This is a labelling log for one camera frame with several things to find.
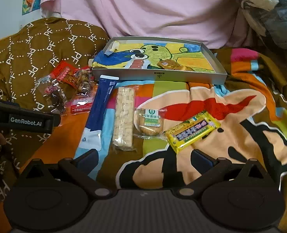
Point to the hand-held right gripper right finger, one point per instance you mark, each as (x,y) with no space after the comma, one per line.
(201,161)

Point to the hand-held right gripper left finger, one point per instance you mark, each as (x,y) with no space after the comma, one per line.
(87,160)

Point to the yellow snack packet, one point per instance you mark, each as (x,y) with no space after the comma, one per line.
(192,131)

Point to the clear packet dark snack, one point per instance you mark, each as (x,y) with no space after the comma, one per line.
(52,94)

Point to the navy blue long packet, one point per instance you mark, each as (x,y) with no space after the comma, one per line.
(97,109)

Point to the red snack packet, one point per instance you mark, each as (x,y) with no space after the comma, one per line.
(64,74)

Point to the grey shallow cardboard box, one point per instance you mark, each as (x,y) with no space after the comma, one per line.
(158,76)

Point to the colourful cartoon printed blanket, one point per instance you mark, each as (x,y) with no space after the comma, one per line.
(231,126)

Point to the red-trimmed clear packet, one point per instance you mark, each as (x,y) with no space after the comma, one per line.
(81,104)

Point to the puffed rice bar packet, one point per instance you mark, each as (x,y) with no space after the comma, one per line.
(123,116)

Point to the brown patterned blanket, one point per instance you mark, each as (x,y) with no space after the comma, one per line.
(36,60)

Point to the round biscuit clear packet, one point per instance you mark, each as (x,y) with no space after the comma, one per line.
(149,123)

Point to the clear packet nut snack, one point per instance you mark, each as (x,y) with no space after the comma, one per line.
(84,80)

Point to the orange-brown small packet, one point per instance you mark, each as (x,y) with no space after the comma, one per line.
(169,65)

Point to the pink bed sheet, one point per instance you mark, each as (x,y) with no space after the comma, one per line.
(146,12)

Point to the dark floral quilt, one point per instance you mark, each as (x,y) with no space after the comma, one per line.
(270,12)

